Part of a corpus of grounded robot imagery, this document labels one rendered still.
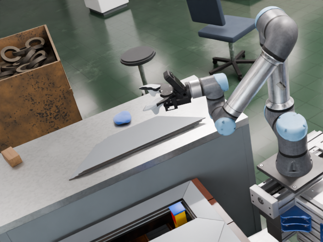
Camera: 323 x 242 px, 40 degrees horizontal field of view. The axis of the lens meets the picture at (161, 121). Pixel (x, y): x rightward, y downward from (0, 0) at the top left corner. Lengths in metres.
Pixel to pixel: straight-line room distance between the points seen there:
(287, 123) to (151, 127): 0.76
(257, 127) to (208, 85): 2.26
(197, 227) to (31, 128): 2.58
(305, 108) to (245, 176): 1.83
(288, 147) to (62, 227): 1.09
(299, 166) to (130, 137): 0.85
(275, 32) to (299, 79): 3.02
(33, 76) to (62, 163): 1.87
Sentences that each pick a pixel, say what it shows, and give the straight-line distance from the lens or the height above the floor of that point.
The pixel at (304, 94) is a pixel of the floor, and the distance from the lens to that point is 4.38.
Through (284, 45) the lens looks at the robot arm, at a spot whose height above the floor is 1.61.
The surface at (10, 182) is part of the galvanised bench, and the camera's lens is 2.31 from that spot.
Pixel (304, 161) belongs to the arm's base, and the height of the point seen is 1.10.
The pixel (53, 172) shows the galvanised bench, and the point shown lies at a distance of 2.24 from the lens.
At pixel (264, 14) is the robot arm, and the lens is 1.73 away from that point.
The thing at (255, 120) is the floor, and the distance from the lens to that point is 4.06.
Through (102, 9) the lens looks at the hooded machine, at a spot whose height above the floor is 0.12.
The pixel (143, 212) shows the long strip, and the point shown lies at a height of 0.86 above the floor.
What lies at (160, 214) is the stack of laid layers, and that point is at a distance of 2.13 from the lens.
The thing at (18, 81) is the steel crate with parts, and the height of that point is 0.78.
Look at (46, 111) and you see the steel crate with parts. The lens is 4.20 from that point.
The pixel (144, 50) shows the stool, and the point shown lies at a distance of 4.24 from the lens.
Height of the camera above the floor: 2.31
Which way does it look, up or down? 33 degrees down
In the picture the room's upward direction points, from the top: 14 degrees counter-clockwise
